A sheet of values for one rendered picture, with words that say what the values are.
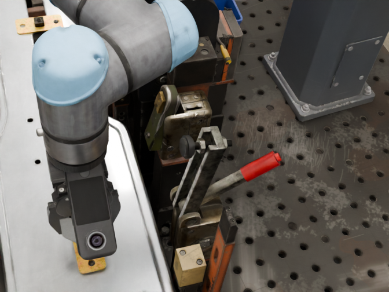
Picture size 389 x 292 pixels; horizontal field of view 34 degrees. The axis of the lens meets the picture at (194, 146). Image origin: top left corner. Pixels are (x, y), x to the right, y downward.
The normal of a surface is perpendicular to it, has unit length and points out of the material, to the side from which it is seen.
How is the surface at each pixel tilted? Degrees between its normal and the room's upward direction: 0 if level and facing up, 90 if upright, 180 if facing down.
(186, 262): 0
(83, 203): 31
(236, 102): 0
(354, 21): 90
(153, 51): 52
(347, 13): 90
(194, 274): 90
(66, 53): 1
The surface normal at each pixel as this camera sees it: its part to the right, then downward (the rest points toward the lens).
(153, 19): 0.17, -0.51
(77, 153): 0.18, 0.80
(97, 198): 0.22, -0.10
